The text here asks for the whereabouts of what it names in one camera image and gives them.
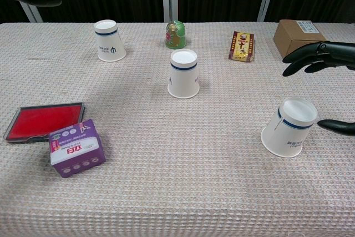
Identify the purple tissue pack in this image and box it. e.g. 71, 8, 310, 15
48, 119, 107, 179

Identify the green painted egg doll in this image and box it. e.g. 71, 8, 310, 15
165, 20, 187, 50

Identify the beige woven tablecloth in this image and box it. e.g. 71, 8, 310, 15
0, 22, 355, 237

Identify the red yellow snack packet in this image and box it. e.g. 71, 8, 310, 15
228, 31, 255, 62

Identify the brown cardboard box with label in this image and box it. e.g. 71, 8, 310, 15
273, 19, 327, 59

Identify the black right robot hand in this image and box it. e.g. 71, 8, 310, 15
282, 41, 355, 137

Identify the red ink pad tray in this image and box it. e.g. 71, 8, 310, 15
2, 102, 85, 144

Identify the white paper cup blue stripe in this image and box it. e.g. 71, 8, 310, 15
167, 49, 200, 99
260, 97, 318, 158
93, 19, 127, 62

